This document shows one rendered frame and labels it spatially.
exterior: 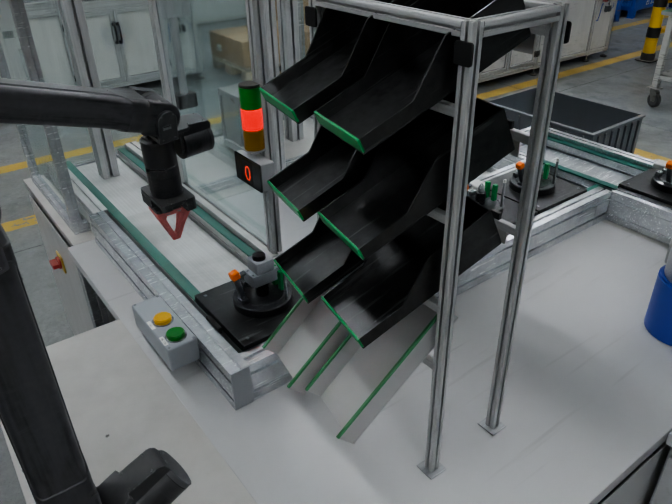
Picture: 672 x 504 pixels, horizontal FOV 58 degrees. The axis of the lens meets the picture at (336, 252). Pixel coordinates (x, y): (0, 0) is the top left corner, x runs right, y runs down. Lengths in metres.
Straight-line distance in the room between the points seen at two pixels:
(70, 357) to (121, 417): 0.26
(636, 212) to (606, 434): 0.91
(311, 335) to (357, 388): 0.16
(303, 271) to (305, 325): 0.16
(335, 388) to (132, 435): 0.44
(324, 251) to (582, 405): 0.64
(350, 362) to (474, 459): 0.31
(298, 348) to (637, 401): 0.72
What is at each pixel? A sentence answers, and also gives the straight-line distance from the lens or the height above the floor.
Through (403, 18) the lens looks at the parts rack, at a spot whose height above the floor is 1.65.
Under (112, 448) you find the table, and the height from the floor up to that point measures 0.86.
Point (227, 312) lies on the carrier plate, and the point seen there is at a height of 0.97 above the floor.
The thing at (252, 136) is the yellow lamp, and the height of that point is 1.30.
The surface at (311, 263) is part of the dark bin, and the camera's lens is 1.11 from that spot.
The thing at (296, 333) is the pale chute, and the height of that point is 1.03.
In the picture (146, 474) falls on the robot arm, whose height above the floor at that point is 1.22.
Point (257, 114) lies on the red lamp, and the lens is 1.46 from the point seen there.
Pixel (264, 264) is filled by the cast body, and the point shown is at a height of 1.08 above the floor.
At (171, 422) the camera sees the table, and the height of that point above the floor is 0.86.
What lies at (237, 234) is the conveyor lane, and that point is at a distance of 1.77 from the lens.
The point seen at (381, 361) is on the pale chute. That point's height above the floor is 1.08.
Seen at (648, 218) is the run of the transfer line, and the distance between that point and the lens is 2.08.
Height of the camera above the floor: 1.81
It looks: 31 degrees down
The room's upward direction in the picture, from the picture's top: 1 degrees counter-clockwise
